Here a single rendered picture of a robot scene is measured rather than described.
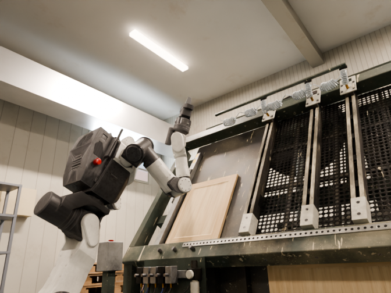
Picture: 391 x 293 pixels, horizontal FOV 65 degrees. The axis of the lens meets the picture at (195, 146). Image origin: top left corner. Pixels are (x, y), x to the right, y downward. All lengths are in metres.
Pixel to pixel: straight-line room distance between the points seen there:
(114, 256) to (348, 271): 1.37
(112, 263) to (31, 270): 3.14
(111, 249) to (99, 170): 0.78
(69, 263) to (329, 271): 1.22
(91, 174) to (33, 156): 3.94
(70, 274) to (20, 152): 4.02
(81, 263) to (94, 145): 0.52
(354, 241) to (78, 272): 1.16
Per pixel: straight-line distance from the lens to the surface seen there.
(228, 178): 2.22
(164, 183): 1.51
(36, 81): 4.80
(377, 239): 1.47
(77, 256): 1.45
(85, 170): 1.47
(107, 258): 2.15
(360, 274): 1.73
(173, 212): 2.31
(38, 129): 5.57
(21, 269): 5.17
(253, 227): 1.77
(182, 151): 1.58
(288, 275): 1.84
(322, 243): 1.52
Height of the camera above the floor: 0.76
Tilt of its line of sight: 21 degrees up
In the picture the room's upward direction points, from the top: 2 degrees counter-clockwise
